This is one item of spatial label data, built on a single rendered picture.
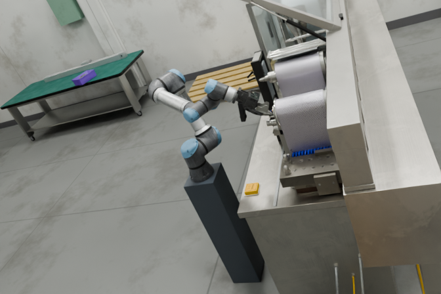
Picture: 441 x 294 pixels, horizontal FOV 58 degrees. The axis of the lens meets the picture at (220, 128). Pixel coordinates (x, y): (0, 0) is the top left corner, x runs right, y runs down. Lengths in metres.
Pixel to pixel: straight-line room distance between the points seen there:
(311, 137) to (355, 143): 1.00
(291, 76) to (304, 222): 0.75
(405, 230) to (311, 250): 1.01
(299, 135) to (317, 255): 0.64
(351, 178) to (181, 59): 5.71
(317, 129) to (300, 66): 0.35
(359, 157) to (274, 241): 1.18
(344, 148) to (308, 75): 1.11
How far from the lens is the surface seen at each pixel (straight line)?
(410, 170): 1.21
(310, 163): 2.00
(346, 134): 1.05
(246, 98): 2.00
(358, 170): 1.13
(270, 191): 2.13
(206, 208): 2.52
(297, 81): 2.17
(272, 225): 2.11
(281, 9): 1.64
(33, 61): 8.15
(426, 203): 1.20
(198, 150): 2.35
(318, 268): 2.32
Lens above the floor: 2.20
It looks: 27 degrees down
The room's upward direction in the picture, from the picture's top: 23 degrees counter-clockwise
